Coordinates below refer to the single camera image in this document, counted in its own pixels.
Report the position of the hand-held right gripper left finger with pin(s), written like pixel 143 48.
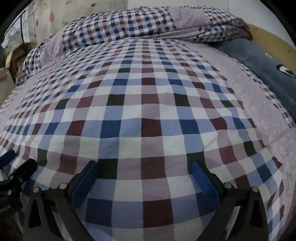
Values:
pixel 86 183

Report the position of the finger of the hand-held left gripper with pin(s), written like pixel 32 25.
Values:
pixel 25 168
pixel 8 157

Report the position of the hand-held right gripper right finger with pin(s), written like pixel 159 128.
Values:
pixel 205 183

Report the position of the black metal clothes rack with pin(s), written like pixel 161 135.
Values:
pixel 23 27

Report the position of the checkered bed sheet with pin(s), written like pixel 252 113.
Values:
pixel 148 129

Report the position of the dark blue plush pillow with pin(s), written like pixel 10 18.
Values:
pixel 261 62

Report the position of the wooden headboard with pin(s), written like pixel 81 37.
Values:
pixel 275 44

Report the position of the fruit print curtain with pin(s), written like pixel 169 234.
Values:
pixel 76 14

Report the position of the folded checkered quilt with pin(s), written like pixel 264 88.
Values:
pixel 129 25

